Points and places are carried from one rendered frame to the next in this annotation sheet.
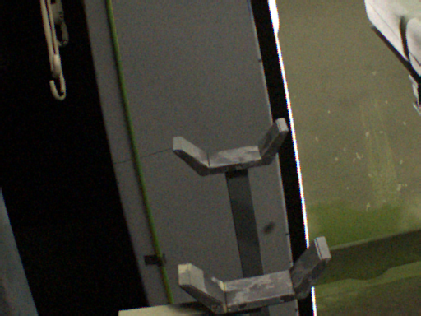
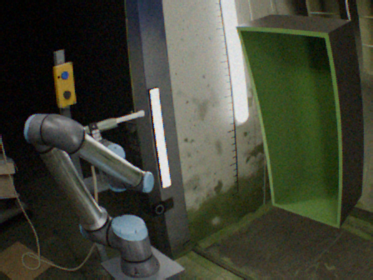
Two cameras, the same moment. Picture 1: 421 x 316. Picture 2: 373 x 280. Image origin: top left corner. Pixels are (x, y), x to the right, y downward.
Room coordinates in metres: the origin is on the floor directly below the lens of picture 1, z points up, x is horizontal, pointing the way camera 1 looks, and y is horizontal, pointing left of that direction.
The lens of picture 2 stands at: (-0.14, -1.96, 1.72)
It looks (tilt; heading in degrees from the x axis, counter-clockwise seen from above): 19 degrees down; 53
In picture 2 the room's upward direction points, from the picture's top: 6 degrees counter-clockwise
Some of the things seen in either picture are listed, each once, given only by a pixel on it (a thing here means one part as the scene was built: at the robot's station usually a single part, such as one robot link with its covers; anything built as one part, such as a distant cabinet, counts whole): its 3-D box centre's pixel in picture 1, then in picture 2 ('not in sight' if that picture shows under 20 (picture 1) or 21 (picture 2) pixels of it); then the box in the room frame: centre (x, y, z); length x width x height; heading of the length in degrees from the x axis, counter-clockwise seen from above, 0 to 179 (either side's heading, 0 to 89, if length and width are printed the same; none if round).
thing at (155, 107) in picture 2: (282, 133); (159, 139); (1.06, -0.08, 0.96); 0.06 x 0.02 x 0.63; 179
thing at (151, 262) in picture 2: not in sight; (137, 259); (0.44, -0.71, 0.69); 0.19 x 0.19 x 0.10
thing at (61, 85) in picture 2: not in sight; (64, 84); (0.55, 0.11, 1.42); 0.12 x 0.06 x 0.26; 179
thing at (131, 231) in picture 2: not in sight; (130, 237); (0.43, -0.70, 0.83); 0.17 x 0.15 x 0.18; 115
